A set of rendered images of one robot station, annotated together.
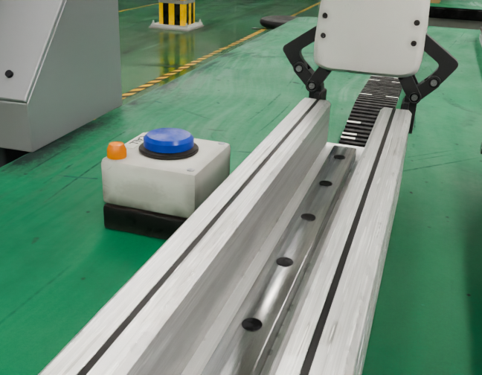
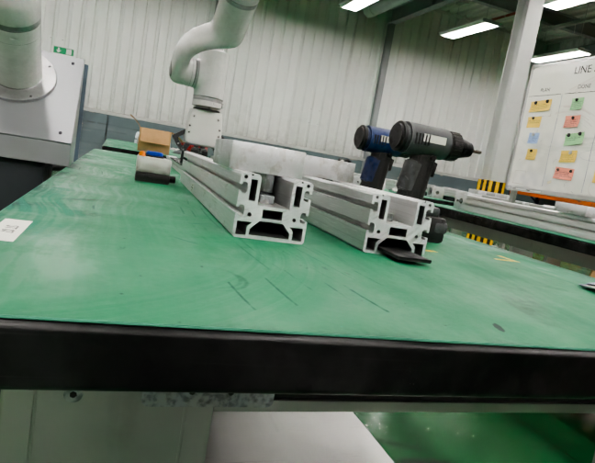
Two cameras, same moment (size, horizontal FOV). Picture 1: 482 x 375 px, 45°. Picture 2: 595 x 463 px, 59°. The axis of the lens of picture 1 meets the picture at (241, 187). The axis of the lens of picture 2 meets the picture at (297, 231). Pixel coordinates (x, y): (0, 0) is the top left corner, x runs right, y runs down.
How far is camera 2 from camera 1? 0.99 m
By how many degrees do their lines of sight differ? 38
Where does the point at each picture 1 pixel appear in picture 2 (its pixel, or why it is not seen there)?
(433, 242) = not seen: hidden behind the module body
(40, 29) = (70, 117)
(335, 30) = (193, 130)
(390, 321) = not seen: hidden behind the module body
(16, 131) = (61, 156)
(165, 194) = (160, 167)
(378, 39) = (207, 134)
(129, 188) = (147, 165)
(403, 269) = not seen: hidden behind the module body
